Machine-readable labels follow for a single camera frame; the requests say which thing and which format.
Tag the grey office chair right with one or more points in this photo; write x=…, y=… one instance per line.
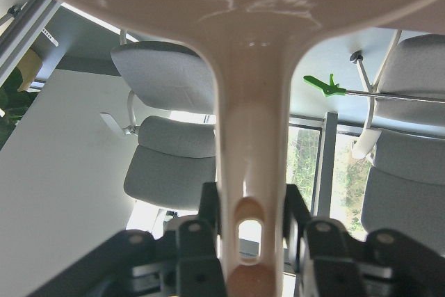
x=405, y=185

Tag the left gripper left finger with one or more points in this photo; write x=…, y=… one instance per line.
x=199, y=270

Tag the green clamp on rod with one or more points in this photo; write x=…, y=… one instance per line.
x=328, y=89

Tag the grey office chair left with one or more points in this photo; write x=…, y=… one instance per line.
x=173, y=158

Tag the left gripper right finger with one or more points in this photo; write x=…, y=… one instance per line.
x=321, y=251

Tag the cream plastic dustpan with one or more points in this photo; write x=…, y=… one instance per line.
x=253, y=47

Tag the grey office chair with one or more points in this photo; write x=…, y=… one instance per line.
x=173, y=158
x=405, y=185

